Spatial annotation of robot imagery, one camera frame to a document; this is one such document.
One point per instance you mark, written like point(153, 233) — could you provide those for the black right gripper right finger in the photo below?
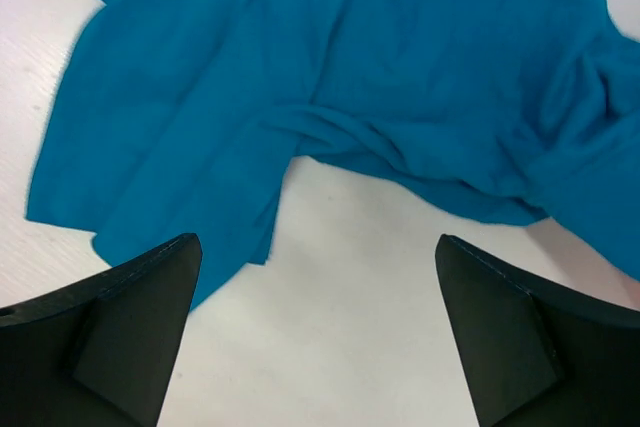
point(536, 353)

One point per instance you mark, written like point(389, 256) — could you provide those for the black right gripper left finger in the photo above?
point(100, 351)

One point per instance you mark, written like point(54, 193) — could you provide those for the teal blue t shirt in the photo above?
point(178, 116)

